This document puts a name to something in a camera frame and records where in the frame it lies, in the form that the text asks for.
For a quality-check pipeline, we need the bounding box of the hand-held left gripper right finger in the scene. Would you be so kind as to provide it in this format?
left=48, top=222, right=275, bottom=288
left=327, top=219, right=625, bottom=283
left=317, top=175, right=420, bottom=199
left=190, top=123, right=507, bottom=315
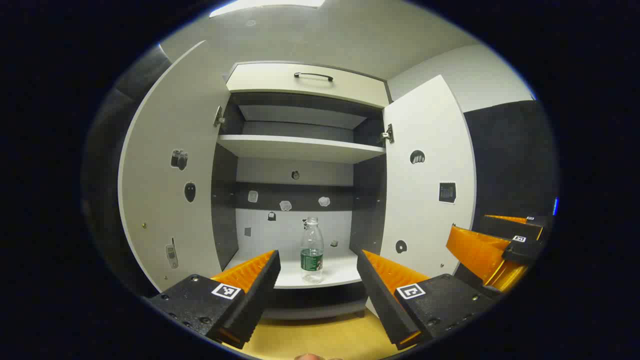
left=356, top=249, right=501, bottom=351

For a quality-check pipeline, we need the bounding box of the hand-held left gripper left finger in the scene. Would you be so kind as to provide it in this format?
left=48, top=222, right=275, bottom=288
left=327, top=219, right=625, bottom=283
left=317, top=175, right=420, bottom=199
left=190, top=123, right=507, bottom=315
left=142, top=249, right=282, bottom=350

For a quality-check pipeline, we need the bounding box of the white and grey cabinet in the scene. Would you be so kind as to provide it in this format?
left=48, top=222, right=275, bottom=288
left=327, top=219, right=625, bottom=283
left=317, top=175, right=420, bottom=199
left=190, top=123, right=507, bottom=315
left=211, top=61, right=396, bottom=321

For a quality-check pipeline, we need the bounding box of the clear plastic bottle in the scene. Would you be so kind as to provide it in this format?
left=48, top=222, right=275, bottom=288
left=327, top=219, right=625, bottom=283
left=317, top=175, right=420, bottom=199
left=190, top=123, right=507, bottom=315
left=300, top=216, right=325, bottom=284

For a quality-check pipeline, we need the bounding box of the white cabinet door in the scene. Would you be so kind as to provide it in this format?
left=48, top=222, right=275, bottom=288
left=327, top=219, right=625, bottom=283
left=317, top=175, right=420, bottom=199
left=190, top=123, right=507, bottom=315
left=366, top=75, right=478, bottom=317
left=117, top=40, right=236, bottom=293

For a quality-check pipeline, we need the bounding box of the white cabinet shelf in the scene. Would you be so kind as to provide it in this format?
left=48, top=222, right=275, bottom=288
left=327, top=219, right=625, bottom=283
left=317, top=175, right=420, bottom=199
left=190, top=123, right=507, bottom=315
left=224, top=248, right=363, bottom=290
left=216, top=134, right=387, bottom=165

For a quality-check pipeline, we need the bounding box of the white cabinet drawer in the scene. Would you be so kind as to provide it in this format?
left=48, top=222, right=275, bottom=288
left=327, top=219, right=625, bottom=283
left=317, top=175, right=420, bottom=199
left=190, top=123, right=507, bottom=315
left=226, top=62, right=391, bottom=108

